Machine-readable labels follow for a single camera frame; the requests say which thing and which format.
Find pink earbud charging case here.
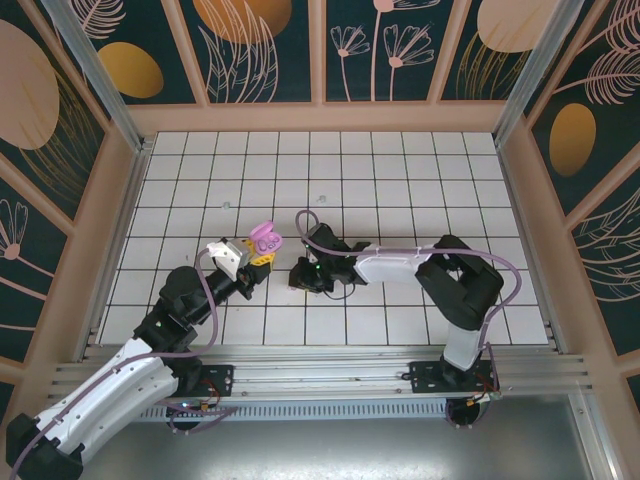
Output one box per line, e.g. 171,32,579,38
248,220,283,254

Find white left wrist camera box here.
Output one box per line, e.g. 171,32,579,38
205,237,251,277

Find thin black cable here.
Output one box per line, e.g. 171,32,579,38
323,282,364,303

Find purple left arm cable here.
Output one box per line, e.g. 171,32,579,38
9,247,241,474

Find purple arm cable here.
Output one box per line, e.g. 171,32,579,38
294,208,524,401
9,247,241,474

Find aluminium side rail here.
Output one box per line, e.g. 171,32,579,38
493,134,569,359
74,137,151,364

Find thin red base wires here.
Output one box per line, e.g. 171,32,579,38
198,382,224,415
467,369,504,404

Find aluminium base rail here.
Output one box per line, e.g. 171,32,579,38
52,349,589,401

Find perforated metal cable tray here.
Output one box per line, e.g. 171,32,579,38
119,399,451,422

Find dark floral wall panel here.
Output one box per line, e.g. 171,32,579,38
0,0,112,224
178,0,321,105
438,0,549,103
569,184,640,357
79,0,207,106
0,167,72,364
522,0,640,217
324,0,460,103

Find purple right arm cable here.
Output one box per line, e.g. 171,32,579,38
294,208,524,401

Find aluminium corner post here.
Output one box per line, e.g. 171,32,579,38
52,0,151,154
492,0,584,149

